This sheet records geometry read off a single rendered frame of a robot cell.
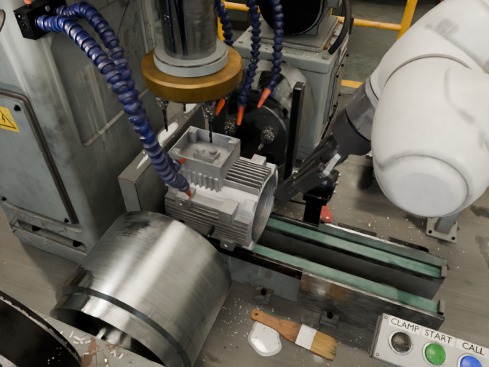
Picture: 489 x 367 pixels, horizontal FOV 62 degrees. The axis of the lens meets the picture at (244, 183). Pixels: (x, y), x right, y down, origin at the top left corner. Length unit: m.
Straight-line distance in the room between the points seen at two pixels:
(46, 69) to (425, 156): 0.59
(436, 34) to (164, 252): 0.47
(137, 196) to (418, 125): 0.58
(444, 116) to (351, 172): 0.98
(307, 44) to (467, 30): 0.73
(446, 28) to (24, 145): 0.72
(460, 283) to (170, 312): 0.78
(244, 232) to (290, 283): 0.19
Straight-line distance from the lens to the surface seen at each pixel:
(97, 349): 0.60
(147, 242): 0.67
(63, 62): 0.79
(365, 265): 1.01
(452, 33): 0.53
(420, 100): 0.42
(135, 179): 0.80
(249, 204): 0.81
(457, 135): 0.39
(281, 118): 1.01
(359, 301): 0.94
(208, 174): 0.83
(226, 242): 0.89
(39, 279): 1.16
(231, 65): 0.74
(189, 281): 0.66
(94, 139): 0.88
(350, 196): 1.28
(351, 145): 0.62
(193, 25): 0.69
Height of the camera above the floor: 1.68
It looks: 44 degrees down
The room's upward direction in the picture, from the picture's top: 1 degrees clockwise
